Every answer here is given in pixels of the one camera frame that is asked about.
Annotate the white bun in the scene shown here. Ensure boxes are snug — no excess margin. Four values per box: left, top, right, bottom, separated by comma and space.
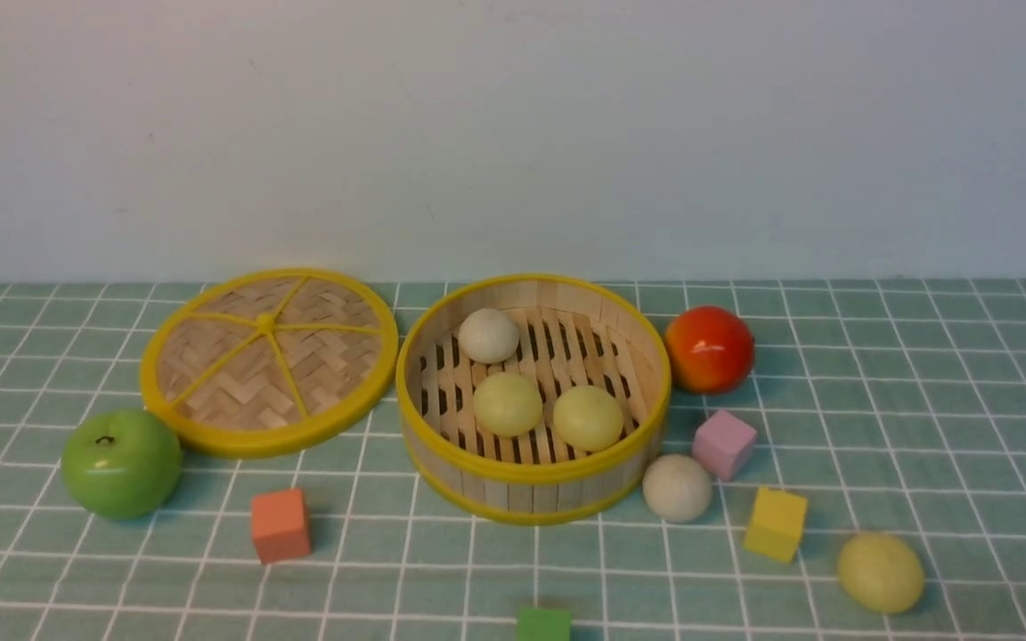
640, 454, 713, 523
459, 308, 520, 365

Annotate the yellow bun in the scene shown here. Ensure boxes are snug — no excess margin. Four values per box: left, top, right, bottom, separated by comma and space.
473, 372, 544, 438
837, 531, 925, 615
552, 385, 624, 453

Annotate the bamboo steamer tray yellow rim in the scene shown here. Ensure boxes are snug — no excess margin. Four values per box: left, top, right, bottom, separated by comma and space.
395, 273, 672, 526

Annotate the bamboo steamer lid yellow rim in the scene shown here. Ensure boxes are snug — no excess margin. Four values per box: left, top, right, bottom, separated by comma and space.
139, 268, 400, 458

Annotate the red orange tomato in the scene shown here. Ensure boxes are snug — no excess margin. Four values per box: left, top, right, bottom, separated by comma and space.
664, 305, 756, 396

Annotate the pink wooden cube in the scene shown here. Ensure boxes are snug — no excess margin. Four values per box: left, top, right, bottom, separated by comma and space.
690, 410, 758, 483

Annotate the green wooden cube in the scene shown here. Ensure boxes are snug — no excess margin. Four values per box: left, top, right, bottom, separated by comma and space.
516, 607, 573, 641

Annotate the orange wooden cube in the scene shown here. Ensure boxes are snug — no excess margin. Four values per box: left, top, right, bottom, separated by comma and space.
251, 487, 311, 564

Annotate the yellow wooden cube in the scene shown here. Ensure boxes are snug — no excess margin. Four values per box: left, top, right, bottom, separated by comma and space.
744, 486, 808, 564

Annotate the green checkered tablecloth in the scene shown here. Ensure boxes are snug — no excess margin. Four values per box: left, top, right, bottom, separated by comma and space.
0, 280, 1026, 640

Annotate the green apple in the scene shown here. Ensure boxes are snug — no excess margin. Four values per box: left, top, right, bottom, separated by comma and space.
60, 407, 183, 521

